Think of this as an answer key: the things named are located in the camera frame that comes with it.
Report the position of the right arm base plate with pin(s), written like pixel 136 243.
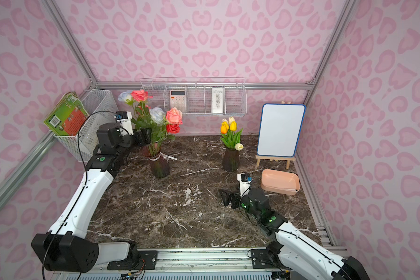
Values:
pixel 265 258

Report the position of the red rose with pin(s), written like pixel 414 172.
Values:
pixel 172 128

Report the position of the small whiteboard on easel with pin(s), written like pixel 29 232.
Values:
pixel 280 128

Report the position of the white mesh side basket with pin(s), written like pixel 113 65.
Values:
pixel 94 101

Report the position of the cream white tulip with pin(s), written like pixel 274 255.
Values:
pixel 231 120

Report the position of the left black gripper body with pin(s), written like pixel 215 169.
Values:
pixel 140 137

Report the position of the pink rose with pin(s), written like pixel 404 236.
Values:
pixel 174 116
pixel 140 103

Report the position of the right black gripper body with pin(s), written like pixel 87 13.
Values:
pixel 234 199

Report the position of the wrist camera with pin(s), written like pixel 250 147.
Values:
pixel 245 181
pixel 124 118

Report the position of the small cream tulip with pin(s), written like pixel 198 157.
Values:
pixel 239 146

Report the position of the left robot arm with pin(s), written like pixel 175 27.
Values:
pixel 64 247

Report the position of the white wire wall shelf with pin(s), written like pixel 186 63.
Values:
pixel 198 94

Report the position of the pink calculator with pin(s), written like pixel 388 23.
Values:
pixel 178 100

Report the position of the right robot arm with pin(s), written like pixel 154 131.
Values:
pixel 290 247

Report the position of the white rose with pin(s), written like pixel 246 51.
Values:
pixel 158 134
pixel 126 97

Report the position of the dark red vase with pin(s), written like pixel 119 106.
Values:
pixel 230 160
pixel 158 163

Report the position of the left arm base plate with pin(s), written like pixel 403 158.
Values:
pixel 141 260

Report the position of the pink plastic tray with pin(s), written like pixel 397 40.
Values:
pixel 280 182

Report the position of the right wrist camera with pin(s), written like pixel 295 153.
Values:
pixel 245 181

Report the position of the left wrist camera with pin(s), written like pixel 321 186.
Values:
pixel 124 118

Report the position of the green and red book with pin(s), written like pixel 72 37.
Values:
pixel 67 117

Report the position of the small yellow tulip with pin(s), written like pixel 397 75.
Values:
pixel 224 122

